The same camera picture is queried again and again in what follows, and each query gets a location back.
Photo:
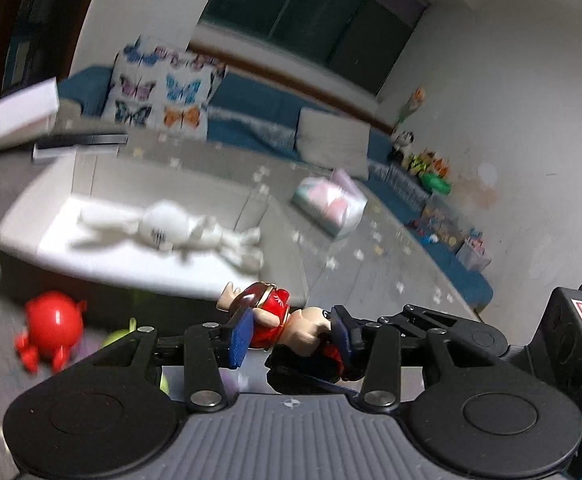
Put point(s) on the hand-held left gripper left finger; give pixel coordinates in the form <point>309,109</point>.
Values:
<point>238,341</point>

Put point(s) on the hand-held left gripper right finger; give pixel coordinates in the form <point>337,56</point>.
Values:
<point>344,334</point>

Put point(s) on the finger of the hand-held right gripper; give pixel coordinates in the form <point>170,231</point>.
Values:
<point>463,326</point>
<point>298,367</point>

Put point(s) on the red helmet toy figure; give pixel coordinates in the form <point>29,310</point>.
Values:
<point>266,305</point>

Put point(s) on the white storage container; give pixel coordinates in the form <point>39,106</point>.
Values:
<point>36,212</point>

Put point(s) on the clear bag with pink items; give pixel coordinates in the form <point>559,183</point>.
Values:
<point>328,202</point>

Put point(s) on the grey patterned floor mat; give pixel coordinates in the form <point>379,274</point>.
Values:
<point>361,270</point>

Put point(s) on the small clear box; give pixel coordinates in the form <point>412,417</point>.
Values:
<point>475,252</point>

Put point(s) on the row of small toys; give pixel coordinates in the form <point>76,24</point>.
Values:
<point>443,222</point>

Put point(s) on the white plush doll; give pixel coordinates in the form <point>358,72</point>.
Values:
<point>163,222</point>

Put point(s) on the green inflatable toy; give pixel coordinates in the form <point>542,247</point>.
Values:
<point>436,183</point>

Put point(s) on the pile of small colourful toys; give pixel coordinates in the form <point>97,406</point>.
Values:
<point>428,162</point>

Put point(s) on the red round toy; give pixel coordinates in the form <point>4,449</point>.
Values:
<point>51,322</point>

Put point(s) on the grey pillow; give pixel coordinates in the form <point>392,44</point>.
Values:
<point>331,140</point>

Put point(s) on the panda plush toy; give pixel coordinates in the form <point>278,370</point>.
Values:
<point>405,139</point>

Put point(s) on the blue sofa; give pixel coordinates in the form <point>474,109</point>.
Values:
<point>256,102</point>

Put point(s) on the butterfly print pillow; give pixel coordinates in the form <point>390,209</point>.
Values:
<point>171,90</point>

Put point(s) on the wooden window sill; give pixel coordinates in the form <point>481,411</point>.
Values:
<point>271,73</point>

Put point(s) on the white box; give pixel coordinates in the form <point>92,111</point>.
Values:
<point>21,115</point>

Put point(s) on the dark window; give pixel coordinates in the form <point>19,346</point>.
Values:
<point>321,15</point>

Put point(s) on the dark wooden door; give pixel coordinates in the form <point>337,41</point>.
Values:
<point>36,20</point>

